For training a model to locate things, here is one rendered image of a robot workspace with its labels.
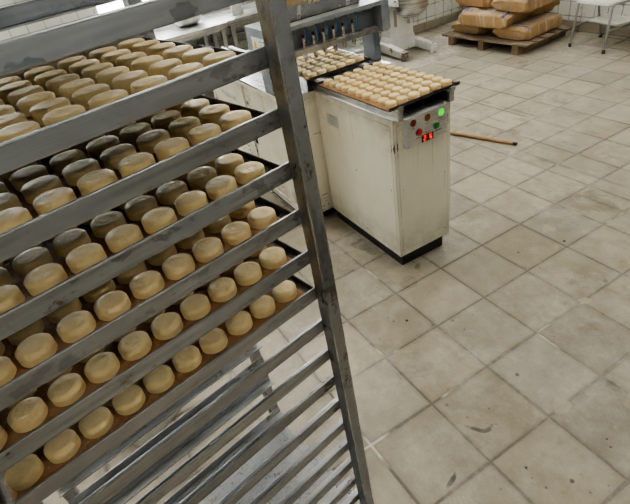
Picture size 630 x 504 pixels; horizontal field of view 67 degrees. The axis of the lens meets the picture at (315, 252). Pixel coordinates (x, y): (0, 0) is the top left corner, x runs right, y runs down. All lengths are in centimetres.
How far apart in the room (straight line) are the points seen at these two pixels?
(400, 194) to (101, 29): 190
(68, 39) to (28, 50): 4
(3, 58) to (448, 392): 185
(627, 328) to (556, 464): 76
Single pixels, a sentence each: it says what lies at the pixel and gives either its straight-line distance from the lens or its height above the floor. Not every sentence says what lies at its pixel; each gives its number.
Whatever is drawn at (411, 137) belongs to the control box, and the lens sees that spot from 225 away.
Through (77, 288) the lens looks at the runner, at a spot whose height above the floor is 132.
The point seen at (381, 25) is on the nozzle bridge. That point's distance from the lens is 294.
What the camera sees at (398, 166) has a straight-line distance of 230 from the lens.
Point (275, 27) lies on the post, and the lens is 71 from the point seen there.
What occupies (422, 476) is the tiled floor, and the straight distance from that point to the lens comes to 189.
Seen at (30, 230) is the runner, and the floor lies 142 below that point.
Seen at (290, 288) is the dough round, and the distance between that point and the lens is 96.
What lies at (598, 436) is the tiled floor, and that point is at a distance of 207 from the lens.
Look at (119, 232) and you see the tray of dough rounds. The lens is 75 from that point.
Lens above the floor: 167
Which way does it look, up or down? 36 degrees down
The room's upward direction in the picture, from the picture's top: 11 degrees counter-clockwise
